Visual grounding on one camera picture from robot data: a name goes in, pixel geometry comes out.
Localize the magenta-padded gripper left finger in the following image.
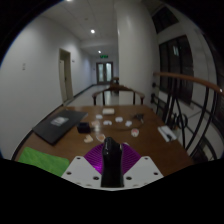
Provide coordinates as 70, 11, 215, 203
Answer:
61, 143, 105, 188

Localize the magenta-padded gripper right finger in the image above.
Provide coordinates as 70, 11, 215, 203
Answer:
121, 142, 165, 189

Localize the green mouse pad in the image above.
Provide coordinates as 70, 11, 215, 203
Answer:
17, 146, 71, 178

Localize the small black box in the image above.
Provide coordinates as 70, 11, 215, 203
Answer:
76, 122, 91, 135

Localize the black closed laptop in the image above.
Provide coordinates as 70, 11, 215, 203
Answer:
32, 109, 89, 146

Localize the flat white box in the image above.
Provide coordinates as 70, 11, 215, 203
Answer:
101, 107, 116, 116

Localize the brown wooden armchair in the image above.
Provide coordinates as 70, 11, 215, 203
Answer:
91, 84, 146, 107

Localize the beige side door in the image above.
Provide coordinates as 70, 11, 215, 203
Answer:
58, 48, 74, 105

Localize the dark wooden chair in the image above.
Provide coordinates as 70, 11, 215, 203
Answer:
109, 76, 120, 86

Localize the black railing with wooden handrail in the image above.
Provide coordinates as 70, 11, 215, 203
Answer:
150, 71, 224, 162

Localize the glass double door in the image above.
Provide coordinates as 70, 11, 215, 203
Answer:
96, 61, 114, 85

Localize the dark tall window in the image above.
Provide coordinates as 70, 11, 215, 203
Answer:
157, 34, 195, 106

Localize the dark transom window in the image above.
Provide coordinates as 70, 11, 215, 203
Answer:
151, 4, 180, 35

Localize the black cable bundle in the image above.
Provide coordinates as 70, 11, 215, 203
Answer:
132, 113, 145, 124

